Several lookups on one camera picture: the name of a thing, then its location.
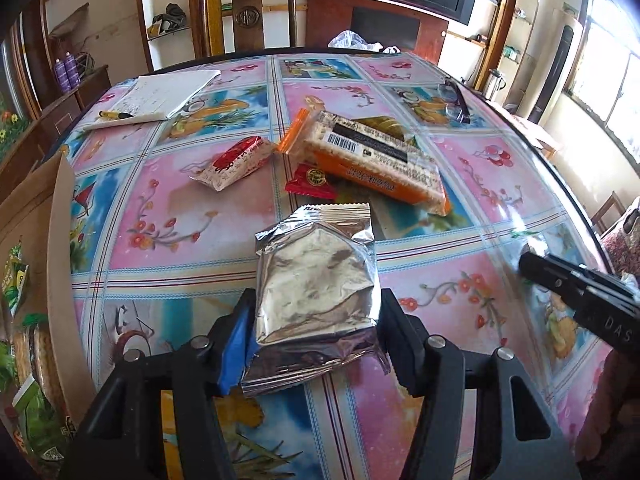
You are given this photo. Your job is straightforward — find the large orange cracker pack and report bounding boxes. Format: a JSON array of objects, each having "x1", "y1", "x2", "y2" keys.
[{"x1": 276, "y1": 106, "x2": 452, "y2": 218}]

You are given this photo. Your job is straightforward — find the dark wooden door frame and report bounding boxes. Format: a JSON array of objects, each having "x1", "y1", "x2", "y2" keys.
[{"x1": 14, "y1": 0, "x2": 57, "y2": 117}]

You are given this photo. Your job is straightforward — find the white plastic bag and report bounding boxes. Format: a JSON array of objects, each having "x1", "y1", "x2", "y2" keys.
[{"x1": 327, "y1": 29, "x2": 402, "y2": 56}]

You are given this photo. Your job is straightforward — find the silver foil snack packet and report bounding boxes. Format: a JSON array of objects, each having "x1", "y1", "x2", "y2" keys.
[{"x1": 239, "y1": 201, "x2": 392, "y2": 399}]

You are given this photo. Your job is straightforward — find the small clear green candy packet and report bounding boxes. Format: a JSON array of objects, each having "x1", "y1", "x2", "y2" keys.
[{"x1": 510, "y1": 229, "x2": 552, "y2": 262}]

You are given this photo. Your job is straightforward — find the green-edged cracker packet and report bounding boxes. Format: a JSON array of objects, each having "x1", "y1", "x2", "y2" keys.
[{"x1": 12, "y1": 326, "x2": 67, "y2": 412}]

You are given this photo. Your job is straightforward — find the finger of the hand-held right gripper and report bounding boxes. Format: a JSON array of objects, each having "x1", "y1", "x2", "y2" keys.
[{"x1": 517, "y1": 251, "x2": 640, "y2": 307}]

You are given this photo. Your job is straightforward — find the bright window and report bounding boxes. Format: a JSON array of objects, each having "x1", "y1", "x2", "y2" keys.
[{"x1": 569, "y1": 0, "x2": 640, "y2": 162}]

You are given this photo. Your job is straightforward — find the brown cardboard box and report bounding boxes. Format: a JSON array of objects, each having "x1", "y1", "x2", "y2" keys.
[{"x1": 0, "y1": 151, "x2": 99, "y2": 480}]

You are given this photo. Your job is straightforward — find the floral printed tablecloth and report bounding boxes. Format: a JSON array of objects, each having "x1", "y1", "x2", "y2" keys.
[{"x1": 47, "y1": 52, "x2": 626, "y2": 480}]

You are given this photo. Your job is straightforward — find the small red snack packet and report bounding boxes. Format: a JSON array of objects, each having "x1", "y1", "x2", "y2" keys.
[{"x1": 284, "y1": 161, "x2": 342, "y2": 201}]

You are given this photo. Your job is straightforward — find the red white snack packet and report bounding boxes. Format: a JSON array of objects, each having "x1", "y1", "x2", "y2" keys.
[{"x1": 188, "y1": 135, "x2": 276, "y2": 193}]

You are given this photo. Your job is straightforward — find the dark wooden sideboard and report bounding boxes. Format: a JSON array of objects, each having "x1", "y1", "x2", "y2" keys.
[{"x1": 0, "y1": 64, "x2": 113, "y2": 197}]

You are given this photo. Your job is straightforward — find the floral printed cloth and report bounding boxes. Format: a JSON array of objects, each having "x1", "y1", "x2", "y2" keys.
[{"x1": 599, "y1": 196, "x2": 640, "y2": 282}]

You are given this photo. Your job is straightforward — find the red-brown television cabinet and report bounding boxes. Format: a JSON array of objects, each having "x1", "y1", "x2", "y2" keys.
[{"x1": 304, "y1": 0, "x2": 449, "y2": 67}]

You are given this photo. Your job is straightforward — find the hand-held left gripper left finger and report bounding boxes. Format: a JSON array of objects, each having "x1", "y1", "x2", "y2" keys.
[{"x1": 60, "y1": 287, "x2": 257, "y2": 480}]

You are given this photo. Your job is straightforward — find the white notebook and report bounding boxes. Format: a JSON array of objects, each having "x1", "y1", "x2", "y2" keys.
[{"x1": 81, "y1": 68, "x2": 223, "y2": 133}]

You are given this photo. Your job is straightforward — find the metal kettle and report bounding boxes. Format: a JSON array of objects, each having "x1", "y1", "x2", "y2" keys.
[{"x1": 487, "y1": 68, "x2": 507, "y2": 99}]

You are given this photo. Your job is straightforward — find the carved wooden chair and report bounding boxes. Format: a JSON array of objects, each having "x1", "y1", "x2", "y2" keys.
[{"x1": 187, "y1": 0, "x2": 308, "y2": 59}]

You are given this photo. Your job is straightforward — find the person's right hand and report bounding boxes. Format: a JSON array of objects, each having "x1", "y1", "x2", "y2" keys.
[{"x1": 574, "y1": 344, "x2": 640, "y2": 480}]

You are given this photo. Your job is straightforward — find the green pea snack packet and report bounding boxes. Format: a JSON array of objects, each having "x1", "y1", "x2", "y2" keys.
[
  {"x1": 0, "y1": 241, "x2": 31, "y2": 318},
  {"x1": 9, "y1": 376, "x2": 74, "y2": 467}
]

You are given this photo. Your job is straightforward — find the brown cloth bag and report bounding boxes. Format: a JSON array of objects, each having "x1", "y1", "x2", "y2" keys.
[{"x1": 47, "y1": 3, "x2": 92, "y2": 39}]

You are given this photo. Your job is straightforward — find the olive green snack packet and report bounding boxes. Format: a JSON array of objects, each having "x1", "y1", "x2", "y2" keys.
[{"x1": 356, "y1": 115, "x2": 417, "y2": 144}]

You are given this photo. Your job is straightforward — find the wood-framed wall shelf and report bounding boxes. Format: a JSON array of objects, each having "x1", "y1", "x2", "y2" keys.
[{"x1": 472, "y1": 0, "x2": 547, "y2": 106}]

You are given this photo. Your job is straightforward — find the dark-framed eyeglasses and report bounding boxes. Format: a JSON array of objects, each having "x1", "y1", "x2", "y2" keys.
[{"x1": 436, "y1": 76, "x2": 474, "y2": 126}]

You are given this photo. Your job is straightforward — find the small wooden table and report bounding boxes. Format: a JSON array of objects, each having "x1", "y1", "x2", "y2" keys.
[{"x1": 514, "y1": 114, "x2": 562, "y2": 162}]

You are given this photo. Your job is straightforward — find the floral painted panel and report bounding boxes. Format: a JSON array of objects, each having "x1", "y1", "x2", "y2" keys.
[{"x1": 0, "y1": 94, "x2": 32, "y2": 162}]

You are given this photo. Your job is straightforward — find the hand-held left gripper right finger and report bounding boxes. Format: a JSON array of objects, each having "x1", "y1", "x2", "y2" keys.
[{"x1": 377, "y1": 287, "x2": 584, "y2": 480}]

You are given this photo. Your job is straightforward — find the black yellow shelf clutter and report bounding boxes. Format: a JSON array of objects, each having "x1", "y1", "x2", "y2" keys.
[{"x1": 147, "y1": 3, "x2": 191, "y2": 42}]

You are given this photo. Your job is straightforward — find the plain wooden chair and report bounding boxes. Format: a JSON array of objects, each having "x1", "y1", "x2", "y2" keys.
[{"x1": 589, "y1": 189, "x2": 629, "y2": 237}]

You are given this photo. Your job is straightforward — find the white standing air conditioner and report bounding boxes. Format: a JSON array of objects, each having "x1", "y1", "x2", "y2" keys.
[{"x1": 524, "y1": 9, "x2": 584, "y2": 127}]

